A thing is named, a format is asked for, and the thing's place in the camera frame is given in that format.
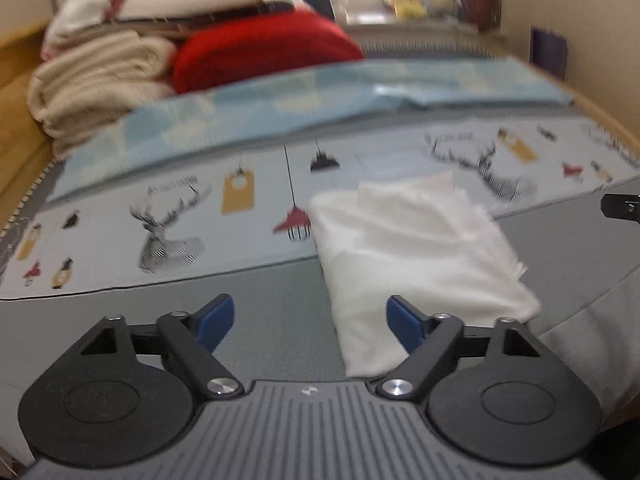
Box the cream folded blanket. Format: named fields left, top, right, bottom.
left=27, top=29, right=178, bottom=158

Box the white shirt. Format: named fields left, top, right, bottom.
left=306, top=170, right=544, bottom=380

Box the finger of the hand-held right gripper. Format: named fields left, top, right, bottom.
left=601, top=192, right=640, bottom=221

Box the white pink-trimmed cloth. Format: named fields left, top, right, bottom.
left=41, top=0, right=136, bottom=58

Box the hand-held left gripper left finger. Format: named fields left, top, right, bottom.
left=80, top=294, right=246, bottom=402

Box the light grey cloth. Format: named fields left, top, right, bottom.
left=537, top=267, right=640, bottom=433

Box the light blue patterned sheet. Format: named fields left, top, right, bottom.
left=47, top=56, right=575, bottom=203

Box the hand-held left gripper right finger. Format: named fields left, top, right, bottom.
left=375, top=295, right=541, bottom=403

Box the windowsill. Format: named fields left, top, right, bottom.
left=345, top=15, right=506, bottom=42

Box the purple box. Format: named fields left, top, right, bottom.
left=530, top=27, right=569, bottom=80

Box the red cushion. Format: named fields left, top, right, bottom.
left=171, top=11, right=365, bottom=95

